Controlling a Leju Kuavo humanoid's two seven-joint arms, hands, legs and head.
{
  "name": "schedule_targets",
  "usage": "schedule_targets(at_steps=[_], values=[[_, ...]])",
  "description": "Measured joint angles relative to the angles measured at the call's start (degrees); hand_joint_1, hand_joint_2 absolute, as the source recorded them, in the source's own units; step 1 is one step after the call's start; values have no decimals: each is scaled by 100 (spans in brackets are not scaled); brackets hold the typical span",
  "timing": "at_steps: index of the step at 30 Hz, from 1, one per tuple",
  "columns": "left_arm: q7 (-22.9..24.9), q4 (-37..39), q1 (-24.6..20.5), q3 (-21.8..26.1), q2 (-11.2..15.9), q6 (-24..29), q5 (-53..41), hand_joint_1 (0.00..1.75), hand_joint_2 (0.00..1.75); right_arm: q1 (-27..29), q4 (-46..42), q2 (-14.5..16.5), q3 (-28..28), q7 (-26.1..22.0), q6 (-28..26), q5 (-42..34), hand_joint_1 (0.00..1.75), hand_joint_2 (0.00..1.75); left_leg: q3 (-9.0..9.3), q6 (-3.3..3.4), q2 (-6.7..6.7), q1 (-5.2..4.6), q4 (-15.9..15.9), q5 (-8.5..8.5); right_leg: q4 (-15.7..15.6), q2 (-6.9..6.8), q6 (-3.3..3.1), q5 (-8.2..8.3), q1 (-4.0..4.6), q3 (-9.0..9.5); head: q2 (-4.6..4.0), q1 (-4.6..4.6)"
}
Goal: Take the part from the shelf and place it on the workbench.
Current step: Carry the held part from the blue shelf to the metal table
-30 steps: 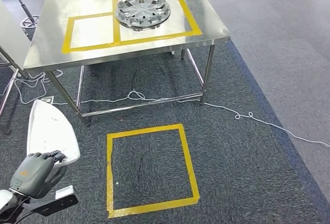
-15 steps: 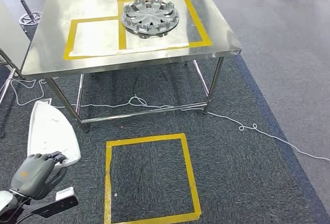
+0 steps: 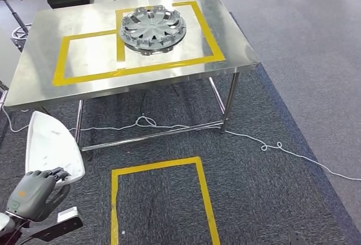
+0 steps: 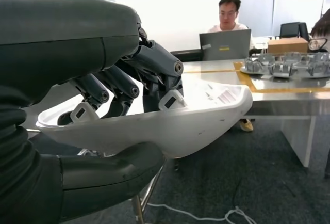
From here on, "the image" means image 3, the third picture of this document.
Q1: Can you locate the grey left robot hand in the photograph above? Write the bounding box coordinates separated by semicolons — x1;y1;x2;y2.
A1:
5;167;71;222

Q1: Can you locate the white curved plastic part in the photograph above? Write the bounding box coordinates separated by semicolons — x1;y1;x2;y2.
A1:
25;111;86;188

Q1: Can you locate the stainless steel workbench table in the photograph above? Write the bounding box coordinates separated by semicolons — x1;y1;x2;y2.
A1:
4;0;260;152

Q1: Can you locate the yellow floor tape square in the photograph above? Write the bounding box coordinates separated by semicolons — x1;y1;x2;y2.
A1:
110;156;221;245

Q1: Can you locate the grey plastic wheel hubcap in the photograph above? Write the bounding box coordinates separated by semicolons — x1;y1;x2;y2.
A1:
119;5;188;55

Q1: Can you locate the white floor cable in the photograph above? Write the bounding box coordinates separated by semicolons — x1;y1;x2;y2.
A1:
0;107;361;182

